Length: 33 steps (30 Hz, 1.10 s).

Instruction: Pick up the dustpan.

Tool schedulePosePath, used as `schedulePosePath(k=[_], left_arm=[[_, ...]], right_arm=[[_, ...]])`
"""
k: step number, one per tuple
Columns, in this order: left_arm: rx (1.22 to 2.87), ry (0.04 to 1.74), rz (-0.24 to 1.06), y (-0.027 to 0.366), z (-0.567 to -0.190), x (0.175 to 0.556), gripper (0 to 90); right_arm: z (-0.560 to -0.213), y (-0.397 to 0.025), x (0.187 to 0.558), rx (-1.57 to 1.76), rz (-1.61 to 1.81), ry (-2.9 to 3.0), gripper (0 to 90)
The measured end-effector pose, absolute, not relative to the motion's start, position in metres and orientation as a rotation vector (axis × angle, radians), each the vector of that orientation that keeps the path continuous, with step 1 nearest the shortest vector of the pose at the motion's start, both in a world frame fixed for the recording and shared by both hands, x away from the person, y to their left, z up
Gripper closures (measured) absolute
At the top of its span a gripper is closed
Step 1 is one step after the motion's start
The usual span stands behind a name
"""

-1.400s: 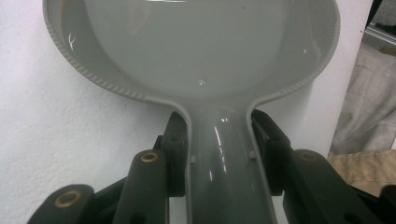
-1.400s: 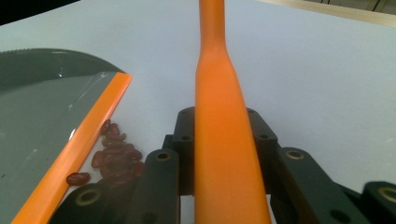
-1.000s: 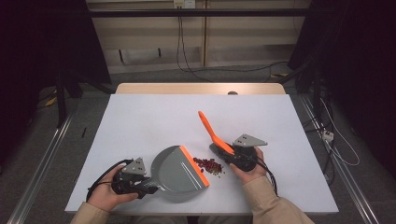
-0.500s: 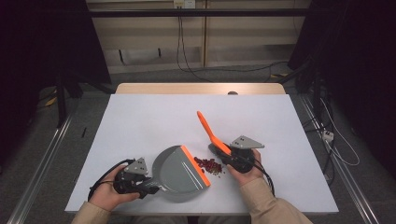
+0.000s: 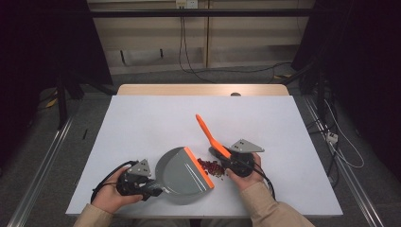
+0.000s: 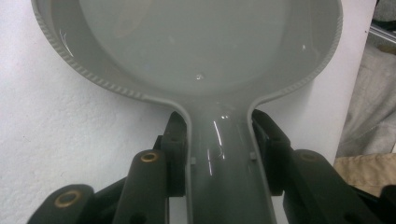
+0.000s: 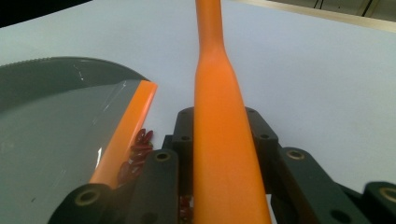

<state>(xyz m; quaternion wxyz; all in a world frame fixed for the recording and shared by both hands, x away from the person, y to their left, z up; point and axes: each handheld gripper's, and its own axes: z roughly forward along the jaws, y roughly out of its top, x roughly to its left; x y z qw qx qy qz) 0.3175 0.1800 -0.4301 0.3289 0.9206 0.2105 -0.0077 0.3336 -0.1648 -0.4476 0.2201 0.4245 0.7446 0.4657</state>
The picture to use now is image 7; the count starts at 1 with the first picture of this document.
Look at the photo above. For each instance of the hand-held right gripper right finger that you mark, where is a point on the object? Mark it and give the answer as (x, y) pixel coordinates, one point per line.
(299, 180)

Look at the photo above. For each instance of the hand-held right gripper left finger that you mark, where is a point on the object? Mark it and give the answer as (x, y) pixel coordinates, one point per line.
(183, 149)

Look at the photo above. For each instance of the pile of red beans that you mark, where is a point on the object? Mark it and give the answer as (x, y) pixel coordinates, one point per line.
(141, 147)

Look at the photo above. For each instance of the grey dustpan with orange lip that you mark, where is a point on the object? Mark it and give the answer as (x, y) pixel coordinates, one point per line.
(46, 140)

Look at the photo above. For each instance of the wooden table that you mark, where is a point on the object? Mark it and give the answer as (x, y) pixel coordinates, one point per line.
(342, 18)

